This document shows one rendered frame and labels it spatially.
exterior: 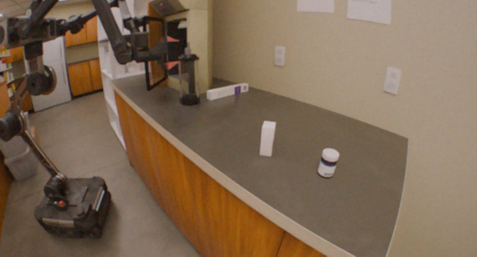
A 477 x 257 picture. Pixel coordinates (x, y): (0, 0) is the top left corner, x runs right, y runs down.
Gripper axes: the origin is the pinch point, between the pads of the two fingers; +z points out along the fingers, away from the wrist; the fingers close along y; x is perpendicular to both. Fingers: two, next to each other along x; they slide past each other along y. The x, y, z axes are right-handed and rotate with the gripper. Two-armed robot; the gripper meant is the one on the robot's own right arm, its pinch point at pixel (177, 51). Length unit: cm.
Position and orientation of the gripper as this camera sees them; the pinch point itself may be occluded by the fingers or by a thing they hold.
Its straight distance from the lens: 94.2
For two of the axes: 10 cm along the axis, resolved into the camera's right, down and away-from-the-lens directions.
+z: 7.2, -2.7, 6.4
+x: -7.0, -3.0, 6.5
